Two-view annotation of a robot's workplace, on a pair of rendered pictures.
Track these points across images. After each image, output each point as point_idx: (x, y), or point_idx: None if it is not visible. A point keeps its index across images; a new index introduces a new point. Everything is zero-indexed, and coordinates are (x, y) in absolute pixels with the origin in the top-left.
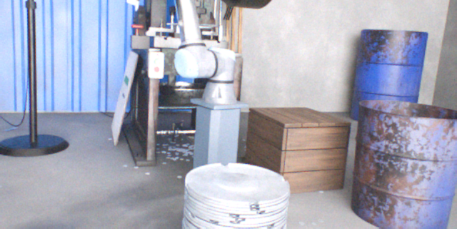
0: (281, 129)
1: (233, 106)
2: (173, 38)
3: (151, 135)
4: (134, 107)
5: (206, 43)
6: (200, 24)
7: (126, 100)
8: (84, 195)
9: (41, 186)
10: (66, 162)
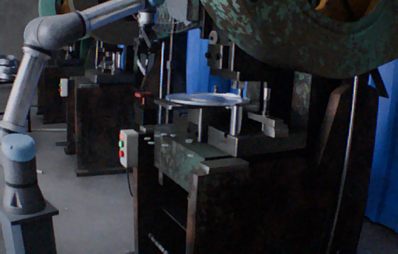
0: None
1: (1, 213)
2: (186, 117)
3: (135, 234)
4: None
5: (213, 133)
6: (199, 99)
7: None
8: None
9: (68, 221)
10: (127, 222)
